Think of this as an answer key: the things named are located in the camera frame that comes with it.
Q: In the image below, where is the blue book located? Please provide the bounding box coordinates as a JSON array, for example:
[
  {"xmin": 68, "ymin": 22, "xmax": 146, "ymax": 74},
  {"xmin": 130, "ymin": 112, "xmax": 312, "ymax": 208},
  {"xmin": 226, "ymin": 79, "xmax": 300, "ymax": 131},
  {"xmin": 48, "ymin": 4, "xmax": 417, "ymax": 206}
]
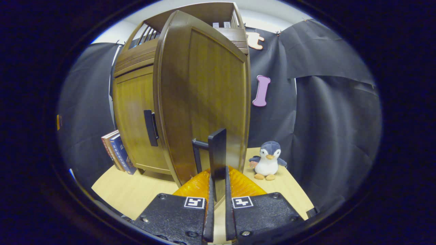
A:
[{"xmin": 110, "ymin": 133, "xmax": 137, "ymax": 175}]

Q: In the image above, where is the penguin plush toy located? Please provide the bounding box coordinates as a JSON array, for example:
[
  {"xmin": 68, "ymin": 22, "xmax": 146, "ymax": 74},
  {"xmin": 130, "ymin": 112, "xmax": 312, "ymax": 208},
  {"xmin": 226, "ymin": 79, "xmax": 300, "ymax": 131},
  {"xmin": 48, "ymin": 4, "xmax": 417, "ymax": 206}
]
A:
[{"xmin": 249, "ymin": 141, "xmax": 287, "ymax": 181}]

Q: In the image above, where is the brown book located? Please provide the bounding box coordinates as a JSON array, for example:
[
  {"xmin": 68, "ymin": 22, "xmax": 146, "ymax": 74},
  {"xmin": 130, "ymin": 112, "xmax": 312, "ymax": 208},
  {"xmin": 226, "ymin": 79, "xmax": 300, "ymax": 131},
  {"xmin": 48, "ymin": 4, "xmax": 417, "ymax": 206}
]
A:
[{"xmin": 105, "ymin": 132, "xmax": 126, "ymax": 172}]

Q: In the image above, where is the wooden double-door shoe cabinet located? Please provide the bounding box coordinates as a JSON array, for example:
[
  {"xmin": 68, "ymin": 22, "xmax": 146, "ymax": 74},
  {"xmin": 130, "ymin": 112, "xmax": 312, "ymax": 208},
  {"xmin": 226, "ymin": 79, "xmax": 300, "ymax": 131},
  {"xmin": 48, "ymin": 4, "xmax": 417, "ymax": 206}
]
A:
[{"xmin": 111, "ymin": 2, "xmax": 250, "ymax": 176}]

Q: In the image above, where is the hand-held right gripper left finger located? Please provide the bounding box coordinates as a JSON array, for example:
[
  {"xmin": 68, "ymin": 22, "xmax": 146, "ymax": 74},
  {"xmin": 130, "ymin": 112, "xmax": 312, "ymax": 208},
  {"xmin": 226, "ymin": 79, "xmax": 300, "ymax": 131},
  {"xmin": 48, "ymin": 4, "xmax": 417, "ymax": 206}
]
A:
[{"xmin": 132, "ymin": 168, "xmax": 215, "ymax": 245}]

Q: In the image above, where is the red-brown book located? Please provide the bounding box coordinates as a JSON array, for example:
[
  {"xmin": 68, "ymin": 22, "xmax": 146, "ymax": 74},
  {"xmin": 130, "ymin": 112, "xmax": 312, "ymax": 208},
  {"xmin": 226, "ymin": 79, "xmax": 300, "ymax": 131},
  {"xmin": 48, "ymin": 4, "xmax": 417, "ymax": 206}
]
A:
[{"xmin": 101, "ymin": 130, "xmax": 120, "ymax": 170}]

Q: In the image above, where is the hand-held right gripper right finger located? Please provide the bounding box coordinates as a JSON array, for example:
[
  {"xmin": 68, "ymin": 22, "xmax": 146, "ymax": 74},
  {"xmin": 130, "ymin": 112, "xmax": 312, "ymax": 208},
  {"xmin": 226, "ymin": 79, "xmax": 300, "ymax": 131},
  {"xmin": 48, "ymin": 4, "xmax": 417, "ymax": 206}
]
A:
[{"xmin": 224, "ymin": 166, "xmax": 304, "ymax": 245}]

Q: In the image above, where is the wooden cabinet door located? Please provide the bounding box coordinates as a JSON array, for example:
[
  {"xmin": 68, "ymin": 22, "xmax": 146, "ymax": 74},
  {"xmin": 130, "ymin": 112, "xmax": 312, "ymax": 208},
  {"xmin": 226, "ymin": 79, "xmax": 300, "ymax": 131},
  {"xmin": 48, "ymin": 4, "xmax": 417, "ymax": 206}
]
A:
[
  {"xmin": 113, "ymin": 66, "xmax": 171, "ymax": 174},
  {"xmin": 153, "ymin": 10, "xmax": 251, "ymax": 205}
]

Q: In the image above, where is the black backdrop cloth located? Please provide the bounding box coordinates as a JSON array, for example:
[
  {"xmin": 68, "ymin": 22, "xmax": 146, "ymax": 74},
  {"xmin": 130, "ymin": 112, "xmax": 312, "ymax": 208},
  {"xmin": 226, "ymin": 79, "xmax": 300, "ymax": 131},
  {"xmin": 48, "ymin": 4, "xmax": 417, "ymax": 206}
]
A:
[{"xmin": 56, "ymin": 19, "xmax": 382, "ymax": 211}]

